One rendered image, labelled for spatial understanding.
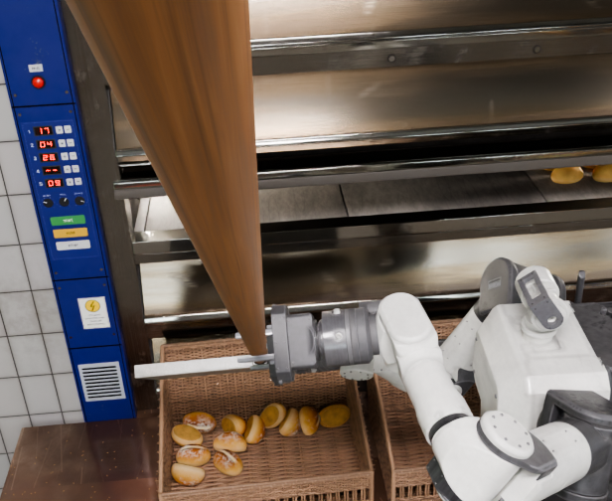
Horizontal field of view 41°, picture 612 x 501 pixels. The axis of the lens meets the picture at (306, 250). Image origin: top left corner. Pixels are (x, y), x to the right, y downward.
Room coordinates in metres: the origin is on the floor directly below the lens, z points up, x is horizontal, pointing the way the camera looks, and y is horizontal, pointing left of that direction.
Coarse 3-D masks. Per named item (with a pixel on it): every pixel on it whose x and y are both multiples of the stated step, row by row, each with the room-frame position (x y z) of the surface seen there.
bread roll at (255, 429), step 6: (252, 420) 1.81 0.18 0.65; (258, 420) 1.81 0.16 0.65; (246, 426) 1.82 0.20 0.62; (252, 426) 1.79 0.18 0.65; (258, 426) 1.79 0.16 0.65; (264, 426) 1.81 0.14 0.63; (246, 432) 1.79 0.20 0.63; (252, 432) 1.77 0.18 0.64; (258, 432) 1.78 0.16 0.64; (264, 432) 1.79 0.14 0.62; (246, 438) 1.76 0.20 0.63; (252, 438) 1.76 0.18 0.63; (258, 438) 1.77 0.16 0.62
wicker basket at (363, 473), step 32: (160, 352) 1.91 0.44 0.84; (224, 352) 1.93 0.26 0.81; (160, 384) 1.80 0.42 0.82; (192, 384) 1.90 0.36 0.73; (224, 384) 1.91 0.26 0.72; (288, 384) 1.92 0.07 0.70; (320, 384) 1.92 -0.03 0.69; (352, 384) 1.81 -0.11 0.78; (160, 416) 1.69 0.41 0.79; (224, 416) 1.88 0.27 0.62; (352, 416) 1.81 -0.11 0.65; (160, 448) 1.59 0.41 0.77; (256, 448) 1.76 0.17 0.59; (288, 448) 1.75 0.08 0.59; (320, 448) 1.75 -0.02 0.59; (352, 448) 1.74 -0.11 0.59; (160, 480) 1.50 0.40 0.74; (224, 480) 1.64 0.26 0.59; (256, 480) 1.64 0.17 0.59; (288, 480) 1.49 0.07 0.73; (320, 480) 1.50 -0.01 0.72; (352, 480) 1.51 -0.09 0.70
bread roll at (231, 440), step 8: (224, 432) 1.77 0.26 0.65; (232, 432) 1.76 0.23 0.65; (216, 440) 1.75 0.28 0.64; (224, 440) 1.74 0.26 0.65; (232, 440) 1.74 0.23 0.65; (240, 440) 1.74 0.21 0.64; (216, 448) 1.74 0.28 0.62; (224, 448) 1.72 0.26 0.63; (232, 448) 1.72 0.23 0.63; (240, 448) 1.73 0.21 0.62
